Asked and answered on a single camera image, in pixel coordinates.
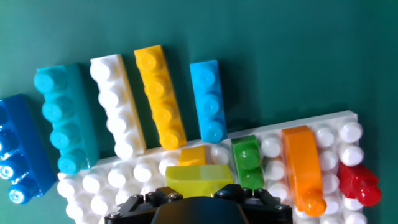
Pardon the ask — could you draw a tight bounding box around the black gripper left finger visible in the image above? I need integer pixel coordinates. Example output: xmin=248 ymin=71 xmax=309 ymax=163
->
xmin=104 ymin=185 xmax=184 ymax=224

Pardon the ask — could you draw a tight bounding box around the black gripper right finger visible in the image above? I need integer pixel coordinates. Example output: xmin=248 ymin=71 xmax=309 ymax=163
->
xmin=213 ymin=183 xmax=294 ymax=224

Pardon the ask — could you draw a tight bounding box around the green two-stud block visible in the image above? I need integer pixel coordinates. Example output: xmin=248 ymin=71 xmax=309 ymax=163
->
xmin=231 ymin=134 xmax=266 ymax=191

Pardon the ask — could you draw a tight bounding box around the orange curved block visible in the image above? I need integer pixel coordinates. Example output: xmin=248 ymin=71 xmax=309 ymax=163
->
xmin=281 ymin=125 xmax=328 ymax=218

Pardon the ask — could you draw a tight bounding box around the lime yellow sloped block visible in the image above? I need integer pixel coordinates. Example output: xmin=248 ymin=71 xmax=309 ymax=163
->
xmin=164 ymin=164 xmax=234 ymax=199

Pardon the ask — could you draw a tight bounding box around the orange-yellow two-stud block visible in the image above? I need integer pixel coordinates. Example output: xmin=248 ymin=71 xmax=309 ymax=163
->
xmin=179 ymin=145 xmax=208 ymax=167

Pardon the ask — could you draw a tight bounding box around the small red block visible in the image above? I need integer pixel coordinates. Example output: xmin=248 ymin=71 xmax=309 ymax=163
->
xmin=338 ymin=163 xmax=382 ymax=207

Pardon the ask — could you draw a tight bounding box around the blue three-stud block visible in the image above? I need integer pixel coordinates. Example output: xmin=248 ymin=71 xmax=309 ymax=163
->
xmin=189 ymin=60 xmax=228 ymax=144

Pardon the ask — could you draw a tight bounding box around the white studded baseplate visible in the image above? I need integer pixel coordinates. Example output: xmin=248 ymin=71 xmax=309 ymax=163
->
xmin=57 ymin=110 xmax=365 ymax=224

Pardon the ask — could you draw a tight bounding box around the white four-stud block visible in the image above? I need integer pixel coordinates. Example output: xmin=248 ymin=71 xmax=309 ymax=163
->
xmin=89 ymin=54 xmax=147 ymax=161

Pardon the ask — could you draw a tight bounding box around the teal four-stud block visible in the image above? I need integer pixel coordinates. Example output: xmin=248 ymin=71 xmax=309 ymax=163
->
xmin=33 ymin=63 xmax=100 ymax=175

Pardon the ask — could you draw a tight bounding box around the orange-yellow four-stud block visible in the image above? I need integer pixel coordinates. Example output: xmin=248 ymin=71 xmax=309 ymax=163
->
xmin=134 ymin=44 xmax=188 ymax=151

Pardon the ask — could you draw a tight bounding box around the blue four-stud block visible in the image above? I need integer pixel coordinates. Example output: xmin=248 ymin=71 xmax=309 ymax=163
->
xmin=0 ymin=94 xmax=57 ymax=205

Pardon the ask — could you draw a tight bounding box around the green table mat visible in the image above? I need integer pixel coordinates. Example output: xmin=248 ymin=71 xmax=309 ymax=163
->
xmin=0 ymin=0 xmax=398 ymax=224

